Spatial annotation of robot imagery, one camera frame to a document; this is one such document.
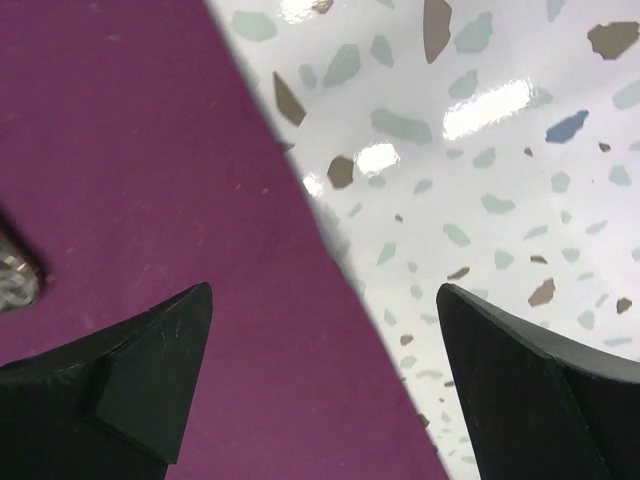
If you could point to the purple surgical cloth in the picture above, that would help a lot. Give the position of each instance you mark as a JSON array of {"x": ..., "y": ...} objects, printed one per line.
[{"x": 136, "y": 164}]

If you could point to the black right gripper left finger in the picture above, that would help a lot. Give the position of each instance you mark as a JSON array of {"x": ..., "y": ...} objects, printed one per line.
[{"x": 111, "y": 405}]

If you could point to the steel instrument tray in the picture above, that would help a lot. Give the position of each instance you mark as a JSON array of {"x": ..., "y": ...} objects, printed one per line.
[{"x": 23, "y": 270}]

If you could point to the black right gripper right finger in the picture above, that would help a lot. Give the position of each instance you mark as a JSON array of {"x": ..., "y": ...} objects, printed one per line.
[{"x": 538, "y": 405}]

